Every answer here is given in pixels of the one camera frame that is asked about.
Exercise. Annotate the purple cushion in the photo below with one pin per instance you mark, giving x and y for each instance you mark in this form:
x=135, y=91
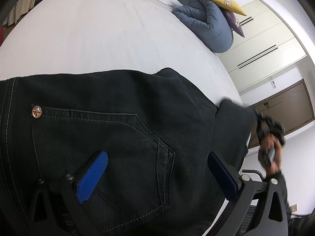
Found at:
x=237, y=25

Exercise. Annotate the beige curtain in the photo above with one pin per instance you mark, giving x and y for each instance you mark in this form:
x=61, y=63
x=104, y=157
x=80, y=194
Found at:
x=24, y=2

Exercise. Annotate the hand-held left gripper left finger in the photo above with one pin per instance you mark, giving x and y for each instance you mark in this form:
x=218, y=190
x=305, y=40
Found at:
x=92, y=177

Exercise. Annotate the yellow cushion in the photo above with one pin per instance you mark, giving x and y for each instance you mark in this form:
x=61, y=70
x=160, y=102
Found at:
x=221, y=1

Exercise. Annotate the black denim pants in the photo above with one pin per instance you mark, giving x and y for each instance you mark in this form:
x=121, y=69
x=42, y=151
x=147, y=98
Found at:
x=98, y=127

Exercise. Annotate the wall power outlet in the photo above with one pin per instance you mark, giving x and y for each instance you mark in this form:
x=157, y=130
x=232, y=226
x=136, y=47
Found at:
x=294, y=207

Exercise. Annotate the rolled blue duvet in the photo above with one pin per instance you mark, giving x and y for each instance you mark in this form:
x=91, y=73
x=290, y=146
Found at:
x=206, y=24

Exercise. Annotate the cream wardrobe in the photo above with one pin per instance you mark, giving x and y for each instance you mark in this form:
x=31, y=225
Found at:
x=265, y=36

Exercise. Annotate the person's right hand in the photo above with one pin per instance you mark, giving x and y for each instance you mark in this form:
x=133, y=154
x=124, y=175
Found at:
x=275, y=159

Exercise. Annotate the bed with white sheet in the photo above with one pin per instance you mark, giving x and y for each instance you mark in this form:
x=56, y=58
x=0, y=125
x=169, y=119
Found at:
x=98, y=29

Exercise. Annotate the brown wooden door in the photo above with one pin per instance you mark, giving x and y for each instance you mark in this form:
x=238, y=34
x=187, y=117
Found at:
x=288, y=108

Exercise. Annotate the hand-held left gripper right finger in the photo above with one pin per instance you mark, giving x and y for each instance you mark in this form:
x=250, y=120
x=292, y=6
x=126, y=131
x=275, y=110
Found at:
x=224, y=177

